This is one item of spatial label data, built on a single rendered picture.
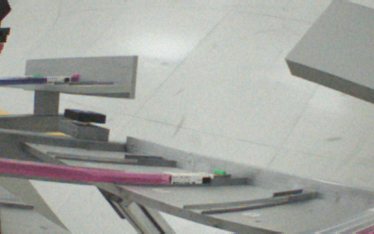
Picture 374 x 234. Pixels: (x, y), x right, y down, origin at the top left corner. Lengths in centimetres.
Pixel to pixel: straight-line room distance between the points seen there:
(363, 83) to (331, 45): 14
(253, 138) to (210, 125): 18
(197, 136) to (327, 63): 104
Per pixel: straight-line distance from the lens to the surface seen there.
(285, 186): 72
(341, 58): 108
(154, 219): 99
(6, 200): 43
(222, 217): 54
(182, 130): 210
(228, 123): 204
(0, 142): 76
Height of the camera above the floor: 123
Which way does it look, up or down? 35 degrees down
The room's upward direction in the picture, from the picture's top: 29 degrees counter-clockwise
